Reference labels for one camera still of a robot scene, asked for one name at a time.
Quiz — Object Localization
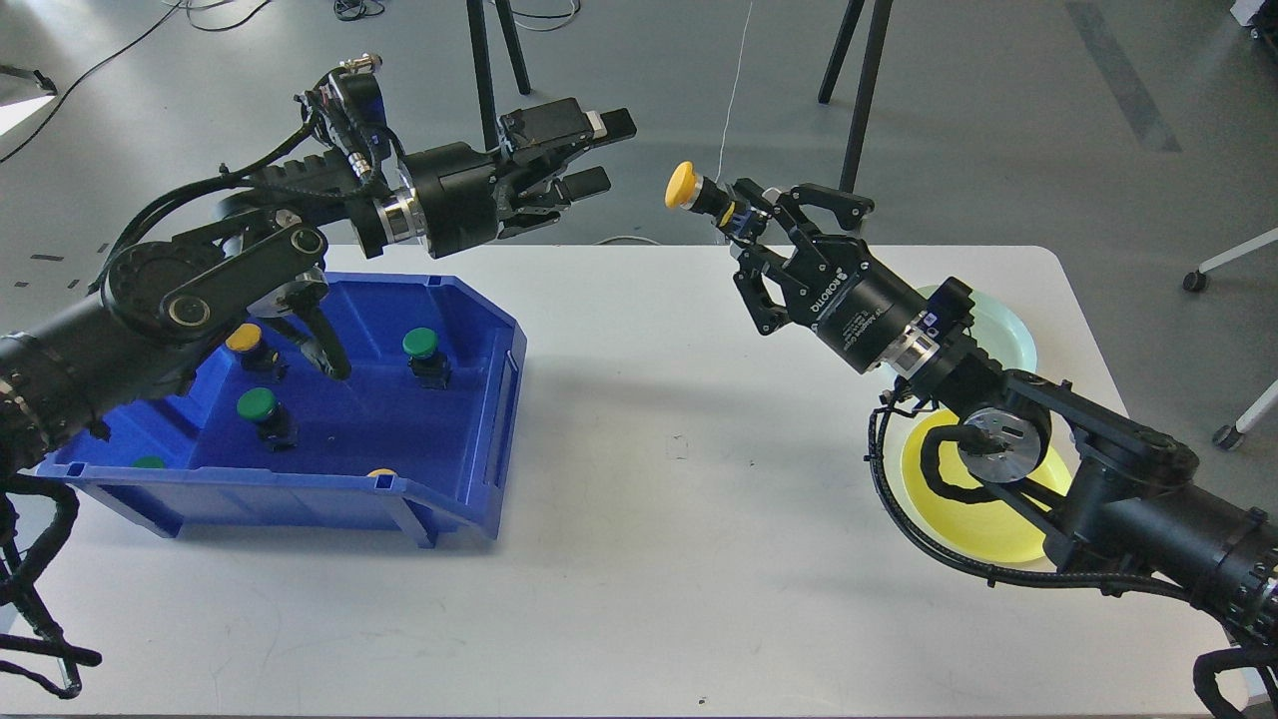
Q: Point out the green button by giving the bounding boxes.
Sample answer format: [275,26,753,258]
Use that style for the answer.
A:
[236,386,298,451]
[401,327,452,390]

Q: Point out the yellow button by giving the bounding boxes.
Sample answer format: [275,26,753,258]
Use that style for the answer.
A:
[663,161,748,240]
[224,323,289,383]

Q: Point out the yellow plate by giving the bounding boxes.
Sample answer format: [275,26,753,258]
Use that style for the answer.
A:
[884,410,1048,570]

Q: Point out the black tripod left legs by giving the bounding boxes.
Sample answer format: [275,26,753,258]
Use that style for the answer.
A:
[465,1,530,160]

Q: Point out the black cables top floor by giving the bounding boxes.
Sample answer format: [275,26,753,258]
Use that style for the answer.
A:
[332,0,583,32]

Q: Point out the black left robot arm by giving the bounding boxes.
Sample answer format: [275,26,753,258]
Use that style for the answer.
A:
[1,54,636,700]

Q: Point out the blue plastic bin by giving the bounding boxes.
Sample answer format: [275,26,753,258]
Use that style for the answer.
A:
[36,273,528,549]

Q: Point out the black floor cable left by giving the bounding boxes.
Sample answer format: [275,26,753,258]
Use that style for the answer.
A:
[0,0,273,166]

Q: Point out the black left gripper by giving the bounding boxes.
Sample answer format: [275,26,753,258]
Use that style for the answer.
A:
[383,97,636,259]

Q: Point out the white cable on floor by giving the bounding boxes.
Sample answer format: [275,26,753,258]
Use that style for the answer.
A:
[596,0,757,246]

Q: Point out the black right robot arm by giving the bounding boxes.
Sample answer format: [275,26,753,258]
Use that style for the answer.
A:
[682,179,1275,718]

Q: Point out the black tripod right legs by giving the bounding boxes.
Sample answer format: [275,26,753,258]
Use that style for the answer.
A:
[818,1,895,193]

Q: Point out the light green plate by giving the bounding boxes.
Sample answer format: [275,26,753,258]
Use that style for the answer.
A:
[964,290,1039,373]

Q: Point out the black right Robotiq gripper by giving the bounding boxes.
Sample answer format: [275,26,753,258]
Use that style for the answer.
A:
[731,179,944,378]

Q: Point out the black tripod legs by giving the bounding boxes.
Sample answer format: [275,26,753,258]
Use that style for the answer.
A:
[465,1,530,160]
[818,1,895,193]

